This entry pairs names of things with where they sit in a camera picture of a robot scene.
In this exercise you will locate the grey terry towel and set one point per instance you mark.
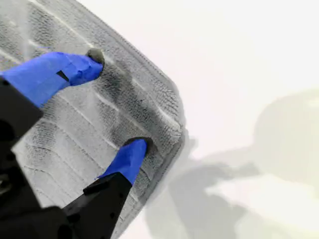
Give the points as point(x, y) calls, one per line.
point(87, 119)

